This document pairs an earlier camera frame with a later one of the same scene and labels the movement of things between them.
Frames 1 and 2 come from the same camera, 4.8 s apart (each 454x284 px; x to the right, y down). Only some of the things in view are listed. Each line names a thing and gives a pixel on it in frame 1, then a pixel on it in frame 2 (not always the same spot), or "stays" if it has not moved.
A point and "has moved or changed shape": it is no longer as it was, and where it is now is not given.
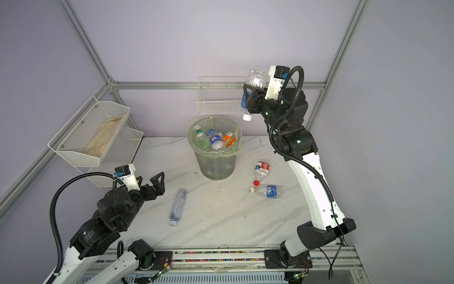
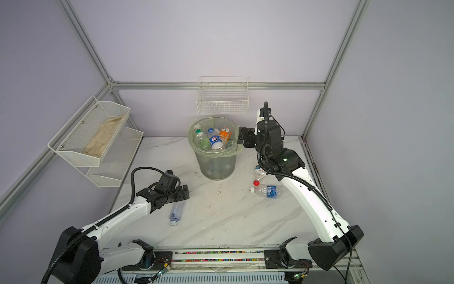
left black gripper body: [146, 194] to [178, 194]
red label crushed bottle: [261, 171] stays
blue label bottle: [267, 191] stays
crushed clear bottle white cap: [177, 206] stays
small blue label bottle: [217, 143] stays
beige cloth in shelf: [101, 139] stays
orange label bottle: [229, 138] has moved or changed shape
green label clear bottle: [203, 140] stays
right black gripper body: [257, 106] to [249, 141]
